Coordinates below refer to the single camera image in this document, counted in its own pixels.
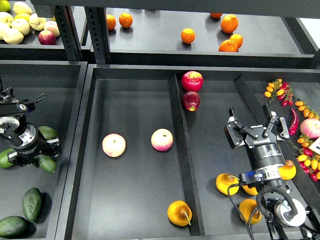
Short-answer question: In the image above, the dark green avocado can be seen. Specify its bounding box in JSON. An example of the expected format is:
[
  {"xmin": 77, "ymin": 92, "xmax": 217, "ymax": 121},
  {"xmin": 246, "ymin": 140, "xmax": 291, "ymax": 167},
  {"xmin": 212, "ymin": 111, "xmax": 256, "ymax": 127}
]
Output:
[
  {"xmin": 0, "ymin": 215, "xmax": 29, "ymax": 238},
  {"xmin": 22, "ymin": 187, "xmax": 44, "ymax": 222}
]

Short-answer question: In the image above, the orange cherry tomato string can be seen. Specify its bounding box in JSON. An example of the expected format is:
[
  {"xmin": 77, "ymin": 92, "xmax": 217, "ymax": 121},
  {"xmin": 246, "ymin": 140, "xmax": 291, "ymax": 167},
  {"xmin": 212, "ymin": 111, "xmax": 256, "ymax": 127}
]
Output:
[{"xmin": 294, "ymin": 100, "xmax": 320, "ymax": 120}]

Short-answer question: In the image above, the dark red apple on shelf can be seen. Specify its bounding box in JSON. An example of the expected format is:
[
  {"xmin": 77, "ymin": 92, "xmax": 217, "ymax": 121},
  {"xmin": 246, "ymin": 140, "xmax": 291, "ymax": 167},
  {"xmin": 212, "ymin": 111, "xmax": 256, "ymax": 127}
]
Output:
[{"xmin": 38, "ymin": 30, "xmax": 57, "ymax": 45}]

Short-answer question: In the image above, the black upper shelf tray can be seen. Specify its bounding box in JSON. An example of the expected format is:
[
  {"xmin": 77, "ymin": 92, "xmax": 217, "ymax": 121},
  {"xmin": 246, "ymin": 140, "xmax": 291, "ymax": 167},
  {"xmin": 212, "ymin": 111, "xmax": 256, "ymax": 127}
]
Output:
[{"xmin": 105, "ymin": 8, "xmax": 320, "ymax": 69}]

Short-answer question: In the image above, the pale peach on shelf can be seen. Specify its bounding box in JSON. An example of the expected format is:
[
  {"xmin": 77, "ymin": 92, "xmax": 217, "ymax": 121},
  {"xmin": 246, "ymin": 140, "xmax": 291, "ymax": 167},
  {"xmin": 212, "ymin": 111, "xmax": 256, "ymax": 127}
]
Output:
[{"xmin": 44, "ymin": 20, "xmax": 60, "ymax": 38}]

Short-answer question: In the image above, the orange right small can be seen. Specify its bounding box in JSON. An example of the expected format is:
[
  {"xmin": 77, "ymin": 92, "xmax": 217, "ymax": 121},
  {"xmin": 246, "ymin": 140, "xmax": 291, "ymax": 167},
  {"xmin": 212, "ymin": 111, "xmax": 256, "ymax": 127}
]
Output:
[{"xmin": 229, "ymin": 34, "xmax": 244, "ymax": 48}]

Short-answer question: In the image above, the orange partly hidden top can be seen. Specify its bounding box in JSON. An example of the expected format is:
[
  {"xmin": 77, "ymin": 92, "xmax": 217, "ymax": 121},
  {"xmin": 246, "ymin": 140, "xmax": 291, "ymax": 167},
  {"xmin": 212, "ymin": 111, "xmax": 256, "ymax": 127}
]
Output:
[{"xmin": 210, "ymin": 12, "xmax": 223, "ymax": 19}]

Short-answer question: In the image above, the dark green avocado bottom left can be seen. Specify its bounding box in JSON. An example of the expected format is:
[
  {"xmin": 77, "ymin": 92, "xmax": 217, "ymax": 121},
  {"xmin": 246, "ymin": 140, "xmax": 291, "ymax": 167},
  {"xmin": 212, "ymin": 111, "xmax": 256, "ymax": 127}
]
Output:
[{"xmin": 0, "ymin": 215, "xmax": 29, "ymax": 238}]

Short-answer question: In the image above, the orange front right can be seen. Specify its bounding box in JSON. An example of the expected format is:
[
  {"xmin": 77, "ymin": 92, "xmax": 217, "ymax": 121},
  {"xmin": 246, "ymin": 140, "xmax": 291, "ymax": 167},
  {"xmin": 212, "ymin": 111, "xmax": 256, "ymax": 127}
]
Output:
[{"xmin": 218, "ymin": 39, "xmax": 238, "ymax": 52}]

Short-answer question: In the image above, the black perforated post left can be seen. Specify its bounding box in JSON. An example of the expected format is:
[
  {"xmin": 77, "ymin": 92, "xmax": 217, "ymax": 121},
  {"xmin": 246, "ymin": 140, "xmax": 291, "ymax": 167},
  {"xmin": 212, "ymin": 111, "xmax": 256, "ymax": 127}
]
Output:
[{"xmin": 54, "ymin": 5, "xmax": 83, "ymax": 62}]

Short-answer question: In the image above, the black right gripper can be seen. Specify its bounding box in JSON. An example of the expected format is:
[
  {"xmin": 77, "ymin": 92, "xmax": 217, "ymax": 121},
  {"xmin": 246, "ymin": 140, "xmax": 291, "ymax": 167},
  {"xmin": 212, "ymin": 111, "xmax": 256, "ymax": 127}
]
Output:
[{"xmin": 223, "ymin": 103, "xmax": 290, "ymax": 180}]

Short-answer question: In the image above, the cherry tomato bunch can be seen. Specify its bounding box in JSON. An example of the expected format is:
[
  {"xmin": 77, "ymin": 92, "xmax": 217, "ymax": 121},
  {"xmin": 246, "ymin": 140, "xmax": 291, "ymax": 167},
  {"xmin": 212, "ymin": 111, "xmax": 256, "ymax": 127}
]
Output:
[
  {"xmin": 289, "ymin": 133, "xmax": 320, "ymax": 182},
  {"xmin": 264, "ymin": 78, "xmax": 294, "ymax": 107}
]

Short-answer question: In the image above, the black centre divided tray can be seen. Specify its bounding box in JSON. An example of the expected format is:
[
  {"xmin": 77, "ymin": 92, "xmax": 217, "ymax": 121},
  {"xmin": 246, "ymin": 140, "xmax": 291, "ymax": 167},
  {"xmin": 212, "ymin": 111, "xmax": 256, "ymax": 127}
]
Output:
[{"xmin": 71, "ymin": 64, "xmax": 320, "ymax": 240}]

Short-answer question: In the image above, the yellow pear pile front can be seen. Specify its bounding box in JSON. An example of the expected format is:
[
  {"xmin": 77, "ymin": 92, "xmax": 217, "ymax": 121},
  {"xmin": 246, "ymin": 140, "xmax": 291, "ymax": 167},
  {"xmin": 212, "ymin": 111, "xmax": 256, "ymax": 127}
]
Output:
[{"xmin": 2, "ymin": 28, "xmax": 24, "ymax": 45}]

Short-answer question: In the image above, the orange middle shelf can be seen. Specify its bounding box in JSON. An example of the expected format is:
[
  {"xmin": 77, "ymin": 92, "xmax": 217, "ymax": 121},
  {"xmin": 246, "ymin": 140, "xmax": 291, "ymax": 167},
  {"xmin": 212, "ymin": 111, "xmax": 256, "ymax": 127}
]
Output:
[{"xmin": 180, "ymin": 28, "xmax": 196, "ymax": 44}]

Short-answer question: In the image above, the dark green avocado lower left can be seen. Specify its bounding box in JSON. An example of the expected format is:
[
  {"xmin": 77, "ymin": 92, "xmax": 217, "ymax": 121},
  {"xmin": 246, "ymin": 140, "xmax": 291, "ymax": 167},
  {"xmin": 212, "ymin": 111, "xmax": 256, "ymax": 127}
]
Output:
[{"xmin": 22, "ymin": 187, "xmax": 44, "ymax": 222}]

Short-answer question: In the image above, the cherry tomato bunch lower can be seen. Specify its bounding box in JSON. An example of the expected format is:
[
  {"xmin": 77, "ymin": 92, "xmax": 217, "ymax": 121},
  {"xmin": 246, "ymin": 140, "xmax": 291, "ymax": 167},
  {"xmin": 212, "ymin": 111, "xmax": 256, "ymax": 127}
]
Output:
[{"xmin": 289, "ymin": 133, "xmax": 320, "ymax": 182}]

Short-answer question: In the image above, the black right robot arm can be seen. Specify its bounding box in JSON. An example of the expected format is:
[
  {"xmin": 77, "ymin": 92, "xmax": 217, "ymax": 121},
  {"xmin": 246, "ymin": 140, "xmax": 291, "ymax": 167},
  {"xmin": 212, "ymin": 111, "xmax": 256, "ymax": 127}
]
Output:
[{"xmin": 224, "ymin": 106, "xmax": 320, "ymax": 240}]

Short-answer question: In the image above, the black left tray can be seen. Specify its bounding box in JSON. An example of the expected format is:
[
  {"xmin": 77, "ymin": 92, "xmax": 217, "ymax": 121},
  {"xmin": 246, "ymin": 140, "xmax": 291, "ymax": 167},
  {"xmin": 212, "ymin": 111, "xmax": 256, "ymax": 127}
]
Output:
[{"xmin": 0, "ymin": 60, "xmax": 87, "ymax": 240}]

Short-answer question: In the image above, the bright green avocado left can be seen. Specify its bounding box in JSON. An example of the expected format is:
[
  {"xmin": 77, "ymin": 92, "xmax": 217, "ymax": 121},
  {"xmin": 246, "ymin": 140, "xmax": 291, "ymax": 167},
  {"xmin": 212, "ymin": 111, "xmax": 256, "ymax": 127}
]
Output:
[{"xmin": 0, "ymin": 148, "xmax": 15, "ymax": 169}]

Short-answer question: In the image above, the dark red apple lower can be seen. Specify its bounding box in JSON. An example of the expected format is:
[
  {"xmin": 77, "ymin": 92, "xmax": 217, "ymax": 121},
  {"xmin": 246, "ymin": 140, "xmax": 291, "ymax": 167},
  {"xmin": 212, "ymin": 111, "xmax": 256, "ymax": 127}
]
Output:
[{"xmin": 182, "ymin": 91, "xmax": 201, "ymax": 112}]

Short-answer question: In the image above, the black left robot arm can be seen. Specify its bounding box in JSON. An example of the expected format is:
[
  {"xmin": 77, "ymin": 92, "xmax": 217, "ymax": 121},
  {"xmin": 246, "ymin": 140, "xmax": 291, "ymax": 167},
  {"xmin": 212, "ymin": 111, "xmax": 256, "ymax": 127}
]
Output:
[{"xmin": 0, "ymin": 86, "xmax": 61, "ymax": 173}]

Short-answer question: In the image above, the large orange upper right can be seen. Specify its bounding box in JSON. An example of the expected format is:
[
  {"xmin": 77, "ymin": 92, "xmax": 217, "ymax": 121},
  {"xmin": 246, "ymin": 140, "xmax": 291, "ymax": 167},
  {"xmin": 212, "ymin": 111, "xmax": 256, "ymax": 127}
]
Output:
[{"xmin": 220, "ymin": 14, "xmax": 239, "ymax": 34}]

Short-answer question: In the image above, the red apple upper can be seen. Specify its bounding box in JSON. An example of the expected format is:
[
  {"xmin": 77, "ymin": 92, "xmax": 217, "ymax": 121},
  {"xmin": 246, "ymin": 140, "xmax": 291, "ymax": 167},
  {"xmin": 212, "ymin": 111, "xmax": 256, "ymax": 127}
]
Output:
[{"xmin": 181, "ymin": 71, "xmax": 204, "ymax": 92}]

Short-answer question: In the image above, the pink apple right edge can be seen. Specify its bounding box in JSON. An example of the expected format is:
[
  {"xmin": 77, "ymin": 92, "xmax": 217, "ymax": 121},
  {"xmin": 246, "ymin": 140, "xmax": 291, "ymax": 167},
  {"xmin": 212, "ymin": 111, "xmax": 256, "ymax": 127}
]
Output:
[{"xmin": 300, "ymin": 118, "xmax": 320, "ymax": 139}]

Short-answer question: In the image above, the red chili pepper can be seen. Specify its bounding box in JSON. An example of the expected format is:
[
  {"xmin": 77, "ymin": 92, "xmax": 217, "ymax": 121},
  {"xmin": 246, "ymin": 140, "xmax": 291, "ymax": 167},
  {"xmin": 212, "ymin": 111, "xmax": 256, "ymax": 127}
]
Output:
[{"xmin": 288, "ymin": 108, "xmax": 299, "ymax": 136}]

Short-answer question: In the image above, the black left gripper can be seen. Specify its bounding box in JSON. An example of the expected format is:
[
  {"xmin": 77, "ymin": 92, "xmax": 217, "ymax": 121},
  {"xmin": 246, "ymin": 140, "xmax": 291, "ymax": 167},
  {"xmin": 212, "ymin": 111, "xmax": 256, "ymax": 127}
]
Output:
[{"xmin": 6, "ymin": 126, "xmax": 61, "ymax": 167}]

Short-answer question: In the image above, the white label card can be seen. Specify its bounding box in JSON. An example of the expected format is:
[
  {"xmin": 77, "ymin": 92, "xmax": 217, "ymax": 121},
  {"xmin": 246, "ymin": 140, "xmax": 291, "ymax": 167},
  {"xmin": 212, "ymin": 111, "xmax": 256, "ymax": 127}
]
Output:
[{"xmin": 308, "ymin": 137, "xmax": 320, "ymax": 155}]

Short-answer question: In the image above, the pink apple centre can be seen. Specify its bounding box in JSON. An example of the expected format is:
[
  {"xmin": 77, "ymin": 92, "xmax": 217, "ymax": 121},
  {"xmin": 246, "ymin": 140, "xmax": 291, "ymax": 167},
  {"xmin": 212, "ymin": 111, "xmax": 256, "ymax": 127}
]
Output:
[{"xmin": 151, "ymin": 128, "xmax": 174, "ymax": 152}]

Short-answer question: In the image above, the cherry tomato bunch upper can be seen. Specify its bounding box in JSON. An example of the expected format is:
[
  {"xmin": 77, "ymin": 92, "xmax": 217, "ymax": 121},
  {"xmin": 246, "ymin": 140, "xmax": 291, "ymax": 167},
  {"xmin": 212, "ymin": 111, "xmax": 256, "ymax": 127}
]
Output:
[{"xmin": 264, "ymin": 78, "xmax": 294, "ymax": 107}]

